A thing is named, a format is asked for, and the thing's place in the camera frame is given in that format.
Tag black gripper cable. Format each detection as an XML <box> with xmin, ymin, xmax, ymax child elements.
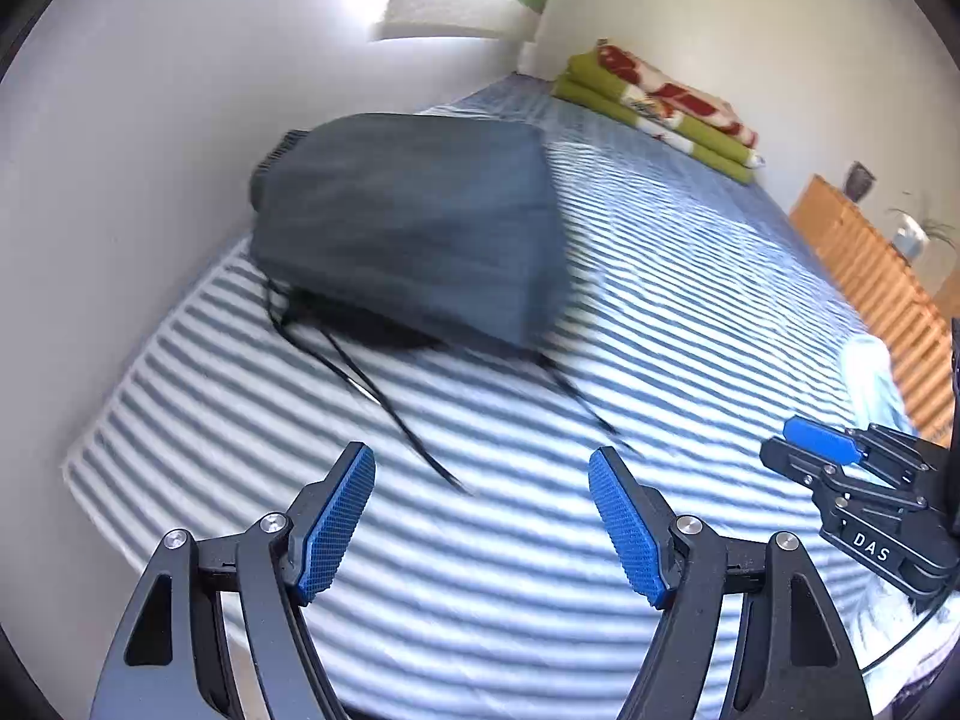
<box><xmin>859</xmin><ymin>592</ymin><xmax>946</xmax><ymax>680</ymax></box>

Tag navy pants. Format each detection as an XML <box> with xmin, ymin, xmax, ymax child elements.
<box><xmin>247</xmin><ymin>112</ymin><xmax>571</xmax><ymax>353</ymax></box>

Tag light blue garment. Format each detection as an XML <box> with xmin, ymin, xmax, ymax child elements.
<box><xmin>838</xmin><ymin>335</ymin><xmax>920</xmax><ymax>436</ymax></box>

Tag red cream folded blanket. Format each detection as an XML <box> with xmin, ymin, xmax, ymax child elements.
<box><xmin>592</xmin><ymin>41</ymin><xmax>760</xmax><ymax>147</ymax></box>

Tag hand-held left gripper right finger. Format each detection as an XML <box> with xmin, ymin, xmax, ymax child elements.
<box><xmin>587</xmin><ymin>446</ymin><xmax>875</xmax><ymax>720</ymax></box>

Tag green patterned folded quilt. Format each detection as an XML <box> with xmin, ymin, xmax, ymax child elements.
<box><xmin>553</xmin><ymin>52</ymin><xmax>766</xmax><ymax>185</ymax></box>

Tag black folded drawstring pants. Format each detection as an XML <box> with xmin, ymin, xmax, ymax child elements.
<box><xmin>262</xmin><ymin>277</ymin><xmax>623</xmax><ymax>500</ymax></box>

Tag potted plant in pale pot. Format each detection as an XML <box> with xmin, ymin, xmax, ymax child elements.
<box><xmin>885</xmin><ymin>199</ymin><xmax>957</xmax><ymax>263</ymax></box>

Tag wooden slatted partition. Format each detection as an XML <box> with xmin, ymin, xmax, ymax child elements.
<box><xmin>789</xmin><ymin>174</ymin><xmax>957</xmax><ymax>443</ymax></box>

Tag blue white striped quilt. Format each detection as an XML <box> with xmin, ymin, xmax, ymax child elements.
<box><xmin>64</xmin><ymin>73</ymin><xmax>931</xmax><ymax>720</ymax></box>

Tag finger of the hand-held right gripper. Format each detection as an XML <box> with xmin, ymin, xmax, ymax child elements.
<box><xmin>761</xmin><ymin>439</ymin><xmax>863</xmax><ymax>500</ymax></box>
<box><xmin>784</xmin><ymin>417</ymin><xmax>938</xmax><ymax>466</ymax></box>

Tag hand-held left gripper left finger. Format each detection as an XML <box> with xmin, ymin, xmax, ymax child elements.
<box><xmin>90</xmin><ymin>441</ymin><xmax>376</xmax><ymax>720</ymax></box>

